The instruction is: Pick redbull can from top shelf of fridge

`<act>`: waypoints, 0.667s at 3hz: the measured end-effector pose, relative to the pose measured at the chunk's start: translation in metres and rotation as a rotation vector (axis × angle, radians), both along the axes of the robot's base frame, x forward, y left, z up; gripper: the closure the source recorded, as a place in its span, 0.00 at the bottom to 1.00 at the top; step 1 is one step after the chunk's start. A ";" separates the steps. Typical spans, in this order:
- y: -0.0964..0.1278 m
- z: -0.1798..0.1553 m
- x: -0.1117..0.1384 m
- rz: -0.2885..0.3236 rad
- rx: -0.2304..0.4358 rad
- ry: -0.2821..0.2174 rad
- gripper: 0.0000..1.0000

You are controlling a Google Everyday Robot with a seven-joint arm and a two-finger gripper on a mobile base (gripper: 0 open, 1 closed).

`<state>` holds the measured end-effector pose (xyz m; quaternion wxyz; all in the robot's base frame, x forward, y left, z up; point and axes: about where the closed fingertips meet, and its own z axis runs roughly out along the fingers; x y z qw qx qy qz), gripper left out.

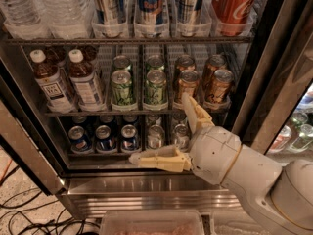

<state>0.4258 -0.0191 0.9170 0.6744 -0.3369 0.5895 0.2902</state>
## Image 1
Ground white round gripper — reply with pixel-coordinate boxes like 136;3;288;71
129;92;242;184

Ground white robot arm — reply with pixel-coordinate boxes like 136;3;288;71
130;94;313;235

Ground silver soda can right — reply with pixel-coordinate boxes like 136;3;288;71
172;124;190;152

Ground silver soda can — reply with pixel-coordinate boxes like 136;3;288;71
148;125;165;149
172;124;190;152

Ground silver soda can left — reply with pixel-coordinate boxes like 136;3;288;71
148;125;165;149

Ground green soda can front right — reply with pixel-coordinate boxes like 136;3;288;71
144;70;168;110

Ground green soda can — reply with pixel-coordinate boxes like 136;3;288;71
112;55;133;74
111;70;137;111
144;70;168;110
146;55;165;72

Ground blue pepsi can right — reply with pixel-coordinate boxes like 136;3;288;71
121;124;140;153

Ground blue pepsi can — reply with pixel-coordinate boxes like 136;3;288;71
96;125;116;154
68;126;93;154
121;124;140;153

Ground orange soda can front left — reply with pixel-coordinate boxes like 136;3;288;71
173;70;201;109

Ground orange soda can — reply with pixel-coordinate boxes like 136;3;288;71
202;54;227;89
204;69;234;110
173;54;196;89
173;70;201;109

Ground orange soda can front right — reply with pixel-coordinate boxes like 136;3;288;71
204;69;234;110

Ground orange soda can back left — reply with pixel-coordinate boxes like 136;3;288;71
173;54;196;89

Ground green soda can front left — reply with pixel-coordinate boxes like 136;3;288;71
111;70;137;111

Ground blue pepsi can middle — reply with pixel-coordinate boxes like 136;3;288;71
96;125;116;154

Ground green soda can back right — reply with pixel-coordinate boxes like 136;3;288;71
146;55;165;72

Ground orange soda can back right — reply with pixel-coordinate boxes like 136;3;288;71
202;54;227;89

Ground green soda can back left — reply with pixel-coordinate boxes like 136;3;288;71
112;55;133;74

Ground red can behind glass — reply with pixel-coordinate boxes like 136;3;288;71
269;125;291;152

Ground blue pepsi can left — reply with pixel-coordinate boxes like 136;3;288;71
68;126;93;154

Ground stainless steel fridge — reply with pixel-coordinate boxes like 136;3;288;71
1;0;313;218

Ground green can behind glass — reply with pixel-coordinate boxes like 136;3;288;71
289;113;313;153

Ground plaid slim can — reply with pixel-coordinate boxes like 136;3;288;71
178;0;203;36

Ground red coca-cola can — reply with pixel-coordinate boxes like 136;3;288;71
211;0;254;36

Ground blue redbull can centre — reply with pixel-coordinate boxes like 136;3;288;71
137;0;163;38

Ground silver blue redbull can left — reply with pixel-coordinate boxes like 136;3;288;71
94;0;126;38

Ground clear plastic bin right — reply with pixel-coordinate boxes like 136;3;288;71
209;211;264;235

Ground clear plastic bin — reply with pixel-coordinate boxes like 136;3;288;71
99;210;204;235
209;211;264;235

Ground clear plastic bin left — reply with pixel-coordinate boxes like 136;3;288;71
99;210;204;235

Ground iced tea bottle right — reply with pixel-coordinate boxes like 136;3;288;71
68;49;105;112

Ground iced tea bottle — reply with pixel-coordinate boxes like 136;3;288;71
30;50;76;114
68;49;105;112

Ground iced tea bottle left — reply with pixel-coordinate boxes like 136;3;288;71
30;50;76;114

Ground clear water bottle right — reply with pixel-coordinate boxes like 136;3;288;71
42;0;87;39

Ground clear water bottle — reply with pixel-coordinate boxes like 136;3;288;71
0;0;50;40
42;0;87;39

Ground clear water bottle left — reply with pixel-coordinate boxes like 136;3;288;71
0;0;50;40

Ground orange floor cable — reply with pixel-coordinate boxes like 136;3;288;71
0;159;14;184

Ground black floor cables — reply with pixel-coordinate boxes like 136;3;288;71
0;164;101;235

